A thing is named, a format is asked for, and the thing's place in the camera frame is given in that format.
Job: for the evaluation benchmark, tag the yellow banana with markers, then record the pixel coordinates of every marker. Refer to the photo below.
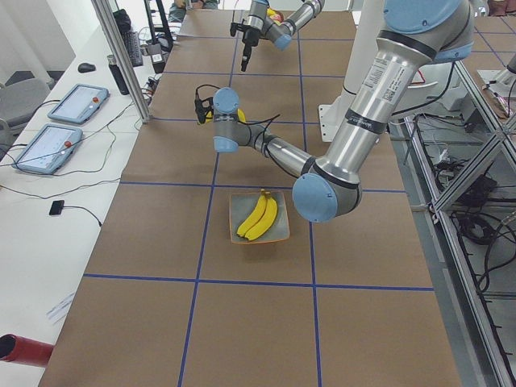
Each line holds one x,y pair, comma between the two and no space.
265,222
254,216
239,116

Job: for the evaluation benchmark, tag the black bottle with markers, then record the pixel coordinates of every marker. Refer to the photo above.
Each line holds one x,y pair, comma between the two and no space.
117,75

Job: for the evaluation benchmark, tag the lower teach pendant tablet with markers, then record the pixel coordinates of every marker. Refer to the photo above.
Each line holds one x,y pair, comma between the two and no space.
49,150

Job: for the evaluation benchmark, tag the teach pendant tablet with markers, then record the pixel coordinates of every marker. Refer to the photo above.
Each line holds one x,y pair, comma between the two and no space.
79,104
49,150

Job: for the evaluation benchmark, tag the upper teach pendant tablet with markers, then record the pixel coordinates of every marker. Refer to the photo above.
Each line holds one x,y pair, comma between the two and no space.
79,104

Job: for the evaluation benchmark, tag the black keyboard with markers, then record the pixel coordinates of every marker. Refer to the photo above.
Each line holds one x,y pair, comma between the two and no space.
131,44

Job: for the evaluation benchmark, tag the black computer mouse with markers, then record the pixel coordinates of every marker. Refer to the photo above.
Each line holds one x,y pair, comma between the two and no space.
86,67

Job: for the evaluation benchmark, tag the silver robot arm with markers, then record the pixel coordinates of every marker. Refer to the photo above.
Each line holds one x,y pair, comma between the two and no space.
411,34
258,25

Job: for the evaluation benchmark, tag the red cylinder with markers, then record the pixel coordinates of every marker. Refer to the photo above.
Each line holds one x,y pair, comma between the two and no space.
21,350

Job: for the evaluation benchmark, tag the aluminium frame post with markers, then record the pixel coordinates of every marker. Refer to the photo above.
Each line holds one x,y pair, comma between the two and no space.
105,17

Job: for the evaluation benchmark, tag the blue square plate orange rim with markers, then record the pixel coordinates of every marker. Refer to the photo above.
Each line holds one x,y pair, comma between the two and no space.
242,204

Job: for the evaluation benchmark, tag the small black puck device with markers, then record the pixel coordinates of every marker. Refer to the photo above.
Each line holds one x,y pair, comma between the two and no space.
56,207

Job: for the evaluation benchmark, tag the woven wicker fruit basket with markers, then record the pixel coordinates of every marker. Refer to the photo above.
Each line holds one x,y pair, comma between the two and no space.
275,16

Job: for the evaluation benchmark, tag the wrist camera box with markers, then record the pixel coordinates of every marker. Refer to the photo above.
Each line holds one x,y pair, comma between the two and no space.
203,109
235,27

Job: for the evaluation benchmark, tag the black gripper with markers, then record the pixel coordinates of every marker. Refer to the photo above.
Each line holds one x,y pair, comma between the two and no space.
250,37

